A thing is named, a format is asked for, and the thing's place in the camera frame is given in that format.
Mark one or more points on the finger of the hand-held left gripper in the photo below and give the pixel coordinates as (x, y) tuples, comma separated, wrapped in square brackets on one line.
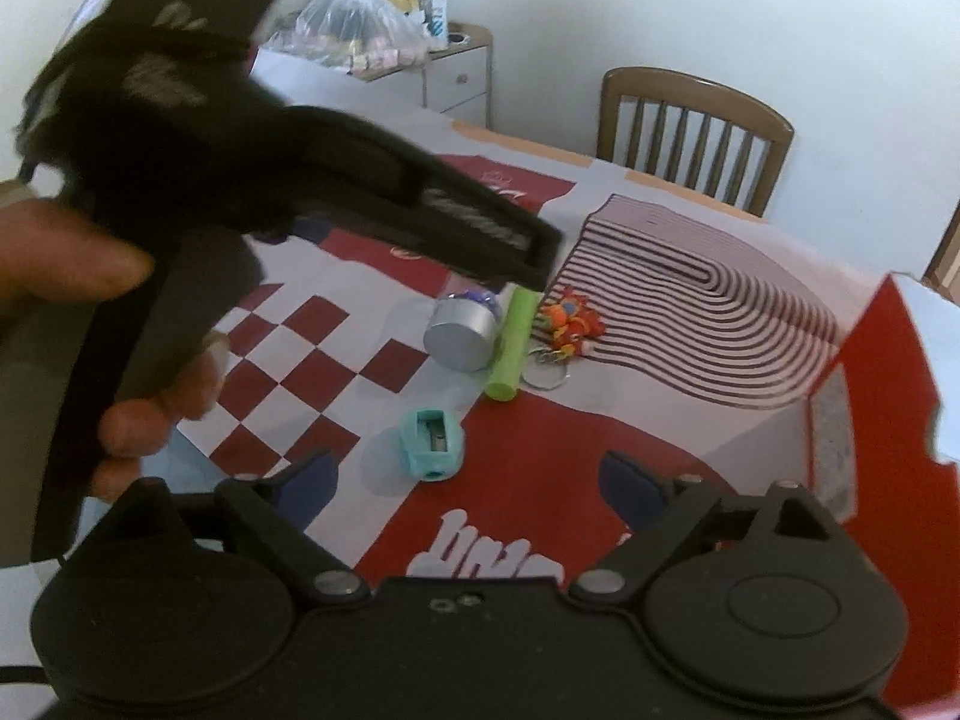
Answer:
[(480, 217)]

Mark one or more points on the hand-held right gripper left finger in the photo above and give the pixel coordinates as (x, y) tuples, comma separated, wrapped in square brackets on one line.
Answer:
[(311, 481)]

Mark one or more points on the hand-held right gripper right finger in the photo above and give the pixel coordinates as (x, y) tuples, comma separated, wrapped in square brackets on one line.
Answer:
[(634, 489)]

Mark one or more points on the teal pencil sharpener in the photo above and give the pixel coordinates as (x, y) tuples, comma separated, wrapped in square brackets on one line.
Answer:
[(431, 442)]

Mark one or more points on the lime green tube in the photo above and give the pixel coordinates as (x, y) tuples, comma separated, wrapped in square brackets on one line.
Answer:
[(510, 352)]

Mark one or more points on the red cardboard box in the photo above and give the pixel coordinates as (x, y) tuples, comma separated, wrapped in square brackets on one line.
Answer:
[(900, 360)]

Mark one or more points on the person's left hand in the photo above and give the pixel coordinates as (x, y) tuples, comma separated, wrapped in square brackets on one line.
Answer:
[(67, 247)]

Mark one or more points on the silver round tin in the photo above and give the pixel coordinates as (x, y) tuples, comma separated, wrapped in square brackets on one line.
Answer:
[(457, 334)]

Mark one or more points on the red white printed paper sheet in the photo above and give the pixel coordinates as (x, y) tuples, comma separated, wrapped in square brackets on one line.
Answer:
[(525, 435)]

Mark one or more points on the white drawer cabinet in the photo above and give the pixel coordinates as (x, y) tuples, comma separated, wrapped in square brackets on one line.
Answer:
[(461, 79)]

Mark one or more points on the brown wooden chair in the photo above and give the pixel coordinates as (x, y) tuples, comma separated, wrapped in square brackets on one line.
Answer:
[(622, 90)]

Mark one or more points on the clear plastic bag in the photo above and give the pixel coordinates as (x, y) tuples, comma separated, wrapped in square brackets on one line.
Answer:
[(345, 22)]

